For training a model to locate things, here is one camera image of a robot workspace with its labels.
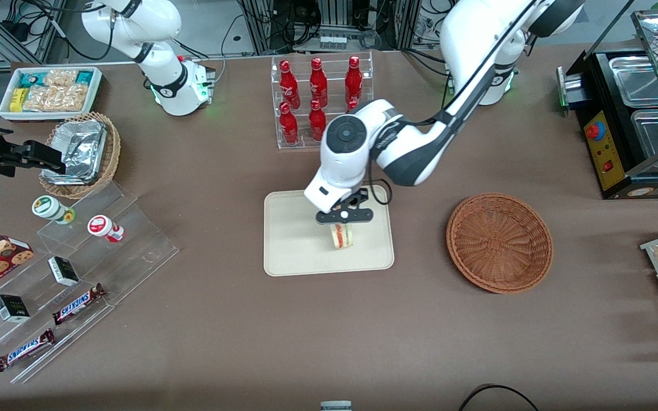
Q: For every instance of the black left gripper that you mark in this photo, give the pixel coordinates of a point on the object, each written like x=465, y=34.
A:
x=355, y=201

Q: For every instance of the triangular sandwich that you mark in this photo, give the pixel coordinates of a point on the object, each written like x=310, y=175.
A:
x=342, y=237

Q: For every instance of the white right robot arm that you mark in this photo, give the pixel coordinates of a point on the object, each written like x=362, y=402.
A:
x=169, y=85

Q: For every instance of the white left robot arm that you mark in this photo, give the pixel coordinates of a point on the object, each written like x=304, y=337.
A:
x=409, y=148

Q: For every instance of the beige plastic tray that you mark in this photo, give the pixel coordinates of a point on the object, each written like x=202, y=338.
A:
x=295, y=245

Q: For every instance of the light wicker basket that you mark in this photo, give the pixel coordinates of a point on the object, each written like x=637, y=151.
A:
x=113, y=151

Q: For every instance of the brown wicker basket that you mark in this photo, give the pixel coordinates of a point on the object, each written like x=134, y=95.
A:
x=500, y=245

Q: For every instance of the aluminium foil container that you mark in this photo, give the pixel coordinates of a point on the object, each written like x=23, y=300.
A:
x=80, y=148

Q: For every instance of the green lid cup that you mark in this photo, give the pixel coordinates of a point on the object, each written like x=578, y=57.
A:
x=49, y=208

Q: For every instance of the clear cracker bag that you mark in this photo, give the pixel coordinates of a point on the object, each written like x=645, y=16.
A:
x=60, y=77
x=55, y=98

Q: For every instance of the yellow snack packet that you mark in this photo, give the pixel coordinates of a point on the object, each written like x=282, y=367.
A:
x=17, y=99

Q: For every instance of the teal snack packet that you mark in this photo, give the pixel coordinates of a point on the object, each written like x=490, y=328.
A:
x=84, y=77
x=30, y=79

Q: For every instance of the white plastic bin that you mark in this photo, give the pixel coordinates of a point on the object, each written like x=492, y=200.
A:
x=96, y=91

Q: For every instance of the red lid cup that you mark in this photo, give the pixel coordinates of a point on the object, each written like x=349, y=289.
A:
x=102, y=227

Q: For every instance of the red cola bottle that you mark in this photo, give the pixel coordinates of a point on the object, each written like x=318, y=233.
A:
x=351, y=105
x=318, y=83
x=288, y=83
x=353, y=80
x=288, y=125
x=315, y=117

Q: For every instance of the small dark box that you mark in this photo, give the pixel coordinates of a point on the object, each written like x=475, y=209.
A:
x=63, y=271
x=12, y=308

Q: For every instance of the clear acrylic stepped shelf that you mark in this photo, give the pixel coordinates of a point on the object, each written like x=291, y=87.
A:
x=129, y=251

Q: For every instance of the clear acrylic bottle rack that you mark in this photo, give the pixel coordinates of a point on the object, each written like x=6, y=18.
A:
x=333, y=80

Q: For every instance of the Snickers bar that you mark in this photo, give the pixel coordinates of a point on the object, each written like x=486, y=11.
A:
x=25, y=349
x=77, y=304

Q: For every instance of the white power strip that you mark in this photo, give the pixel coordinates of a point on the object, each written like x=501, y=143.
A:
x=332, y=43

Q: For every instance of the small grey device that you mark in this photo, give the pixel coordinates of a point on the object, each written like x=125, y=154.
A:
x=336, y=406

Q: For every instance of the red emergency button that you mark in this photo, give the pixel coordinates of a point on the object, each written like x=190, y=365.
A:
x=595, y=131

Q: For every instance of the black food warmer case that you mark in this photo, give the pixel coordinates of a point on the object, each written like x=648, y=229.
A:
x=594, y=77

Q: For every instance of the aluminium frame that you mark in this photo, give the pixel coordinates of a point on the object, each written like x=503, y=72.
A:
x=257, y=25

